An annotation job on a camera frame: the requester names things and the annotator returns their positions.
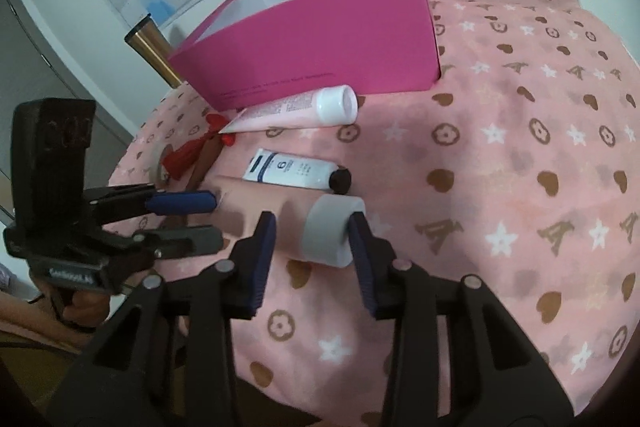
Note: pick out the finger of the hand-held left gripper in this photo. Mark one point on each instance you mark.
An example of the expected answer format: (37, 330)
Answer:
(180, 203)
(190, 239)

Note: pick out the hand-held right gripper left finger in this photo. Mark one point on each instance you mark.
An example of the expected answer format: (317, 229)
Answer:
(265, 257)

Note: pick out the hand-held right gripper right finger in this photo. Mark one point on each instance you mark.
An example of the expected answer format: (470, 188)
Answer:
(361, 257)

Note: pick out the large pink tube grey cap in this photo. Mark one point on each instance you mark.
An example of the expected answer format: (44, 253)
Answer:
(330, 227)

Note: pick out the white tube black cap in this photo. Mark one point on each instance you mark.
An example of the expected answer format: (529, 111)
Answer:
(295, 172)

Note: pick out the pink tube white cap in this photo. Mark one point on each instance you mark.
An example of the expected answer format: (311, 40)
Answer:
(285, 112)

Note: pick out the pink cardboard box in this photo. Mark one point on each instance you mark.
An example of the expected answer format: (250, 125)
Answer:
(325, 37)

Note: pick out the person's left forearm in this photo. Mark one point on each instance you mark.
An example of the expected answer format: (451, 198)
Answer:
(20, 314)

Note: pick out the person's left hand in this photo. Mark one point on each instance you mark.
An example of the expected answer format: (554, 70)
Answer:
(85, 309)

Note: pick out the grey door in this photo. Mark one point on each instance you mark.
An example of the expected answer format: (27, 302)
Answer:
(30, 57)

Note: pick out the gold metal cylinder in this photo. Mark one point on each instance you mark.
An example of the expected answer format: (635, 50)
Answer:
(152, 52)

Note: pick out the pink printed blanket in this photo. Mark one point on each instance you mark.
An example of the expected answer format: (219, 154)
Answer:
(500, 157)

